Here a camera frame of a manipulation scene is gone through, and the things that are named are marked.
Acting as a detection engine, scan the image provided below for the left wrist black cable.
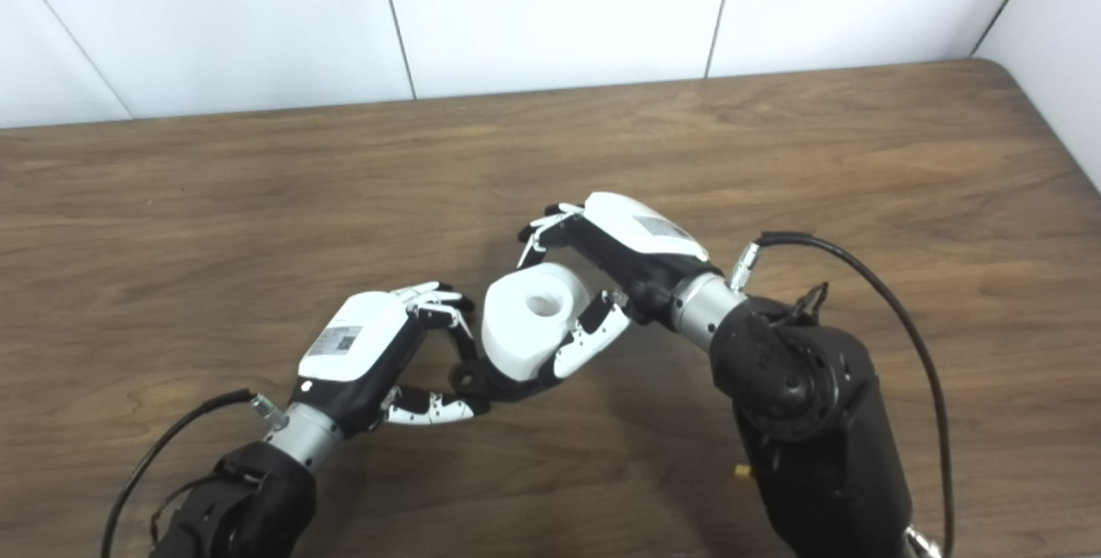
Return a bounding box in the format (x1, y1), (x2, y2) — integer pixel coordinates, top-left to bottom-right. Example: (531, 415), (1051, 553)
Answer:
(101, 389), (289, 558)

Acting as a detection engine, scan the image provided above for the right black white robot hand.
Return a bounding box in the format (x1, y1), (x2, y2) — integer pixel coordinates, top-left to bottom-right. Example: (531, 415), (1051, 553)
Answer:
(516, 192), (711, 380)

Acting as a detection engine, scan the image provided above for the thin arm wire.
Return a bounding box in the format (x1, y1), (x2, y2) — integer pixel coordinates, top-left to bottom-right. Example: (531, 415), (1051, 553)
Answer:
(151, 472), (263, 546)
(770, 281), (831, 328)

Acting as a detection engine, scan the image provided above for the round white plastic piece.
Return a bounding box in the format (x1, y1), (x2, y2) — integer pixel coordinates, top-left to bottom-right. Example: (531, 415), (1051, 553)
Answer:
(481, 262), (593, 383)

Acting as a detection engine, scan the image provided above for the thin left arm wire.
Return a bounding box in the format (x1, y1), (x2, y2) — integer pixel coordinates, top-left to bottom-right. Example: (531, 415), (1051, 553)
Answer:
(151, 472), (263, 546)

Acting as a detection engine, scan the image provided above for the black plastic holder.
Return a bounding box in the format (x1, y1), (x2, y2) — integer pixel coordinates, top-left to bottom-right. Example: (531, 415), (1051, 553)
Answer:
(450, 343), (569, 404)

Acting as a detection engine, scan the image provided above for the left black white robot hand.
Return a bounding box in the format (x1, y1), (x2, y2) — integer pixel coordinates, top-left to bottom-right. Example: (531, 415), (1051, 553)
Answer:
(290, 281), (491, 443)

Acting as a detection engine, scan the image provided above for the thin right arm wire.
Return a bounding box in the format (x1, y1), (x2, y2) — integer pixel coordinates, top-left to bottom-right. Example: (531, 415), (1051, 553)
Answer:
(770, 281), (831, 328)

